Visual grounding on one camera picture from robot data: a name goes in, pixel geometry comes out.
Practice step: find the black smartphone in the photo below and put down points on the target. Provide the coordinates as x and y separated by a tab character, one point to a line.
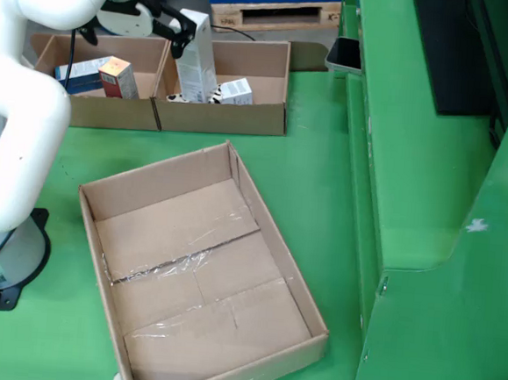
345	54

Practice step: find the small white carton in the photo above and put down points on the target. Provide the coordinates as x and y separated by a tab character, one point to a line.
237	92

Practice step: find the blue and white carton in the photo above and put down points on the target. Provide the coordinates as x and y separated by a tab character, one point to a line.
78	72

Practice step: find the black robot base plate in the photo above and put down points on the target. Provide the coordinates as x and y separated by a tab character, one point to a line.
12	300

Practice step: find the black and white spotted item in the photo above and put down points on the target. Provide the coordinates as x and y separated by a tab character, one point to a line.
215	95

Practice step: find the black monitor panel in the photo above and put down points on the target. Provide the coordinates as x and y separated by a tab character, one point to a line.
458	61

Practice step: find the cardboard tray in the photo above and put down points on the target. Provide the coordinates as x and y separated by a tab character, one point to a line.
211	283

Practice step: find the wooden pallet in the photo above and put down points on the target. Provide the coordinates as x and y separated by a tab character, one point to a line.
225	20

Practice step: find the tall white carton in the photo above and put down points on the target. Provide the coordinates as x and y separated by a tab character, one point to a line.
197	71

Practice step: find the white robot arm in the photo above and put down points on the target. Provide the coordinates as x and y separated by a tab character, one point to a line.
20	136

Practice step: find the orange holographic carton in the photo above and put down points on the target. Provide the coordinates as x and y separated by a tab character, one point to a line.
117	80

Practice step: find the cardboard box holding white cartons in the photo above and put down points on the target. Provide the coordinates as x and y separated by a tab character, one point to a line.
242	118

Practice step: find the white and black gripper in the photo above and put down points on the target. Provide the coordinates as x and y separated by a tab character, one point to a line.
126	23

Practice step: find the green machine housing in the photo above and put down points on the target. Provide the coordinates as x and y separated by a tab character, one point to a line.
414	167

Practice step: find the cardboard box holding blue carton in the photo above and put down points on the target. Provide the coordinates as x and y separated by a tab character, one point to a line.
119	115

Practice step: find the clear plastic film strip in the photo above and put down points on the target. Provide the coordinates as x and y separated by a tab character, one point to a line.
164	267

